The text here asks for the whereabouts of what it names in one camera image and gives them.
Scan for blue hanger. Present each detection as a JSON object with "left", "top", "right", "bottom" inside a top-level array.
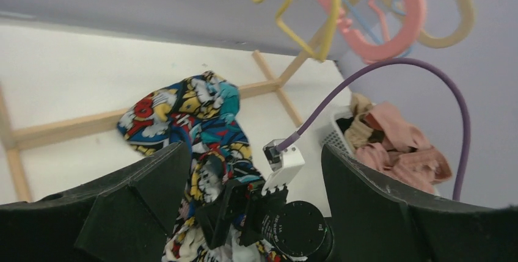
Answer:
[{"left": 342, "top": 0, "right": 406, "bottom": 45}]

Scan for beige shorts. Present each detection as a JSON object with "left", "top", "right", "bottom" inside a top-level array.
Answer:
[{"left": 344, "top": 93, "right": 374, "bottom": 151}]

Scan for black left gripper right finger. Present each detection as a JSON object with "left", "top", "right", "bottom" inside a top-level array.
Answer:
[{"left": 321, "top": 145, "right": 517, "bottom": 261}]

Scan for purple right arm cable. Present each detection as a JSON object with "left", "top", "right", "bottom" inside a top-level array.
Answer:
[{"left": 275, "top": 57, "right": 472, "bottom": 202}]

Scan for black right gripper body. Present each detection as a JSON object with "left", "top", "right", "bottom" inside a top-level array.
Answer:
[{"left": 195, "top": 180, "right": 288, "bottom": 250}]

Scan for beige wooden hanger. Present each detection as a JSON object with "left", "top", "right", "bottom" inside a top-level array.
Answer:
[{"left": 348, "top": 0, "right": 476, "bottom": 49}]

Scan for wooden clothes rack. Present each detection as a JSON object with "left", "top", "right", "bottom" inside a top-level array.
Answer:
[{"left": 1, "top": 24, "right": 342, "bottom": 204}]

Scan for white plastic basket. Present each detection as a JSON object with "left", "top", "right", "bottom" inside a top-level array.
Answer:
[{"left": 321, "top": 104, "right": 442, "bottom": 198}]

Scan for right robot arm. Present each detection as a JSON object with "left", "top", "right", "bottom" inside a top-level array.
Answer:
[{"left": 195, "top": 180, "right": 334, "bottom": 261}]

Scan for yellow hanger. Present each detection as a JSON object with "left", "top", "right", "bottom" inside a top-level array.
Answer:
[{"left": 236, "top": 0, "right": 343, "bottom": 64}]

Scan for colourful comic print shorts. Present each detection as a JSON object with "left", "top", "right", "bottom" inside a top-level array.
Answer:
[{"left": 117, "top": 71, "right": 286, "bottom": 261}]

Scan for pink shorts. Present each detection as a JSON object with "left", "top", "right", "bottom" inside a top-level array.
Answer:
[{"left": 355, "top": 101, "right": 453, "bottom": 195}]

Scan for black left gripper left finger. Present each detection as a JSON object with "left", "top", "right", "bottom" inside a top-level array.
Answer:
[{"left": 1, "top": 142, "right": 191, "bottom": 261}]

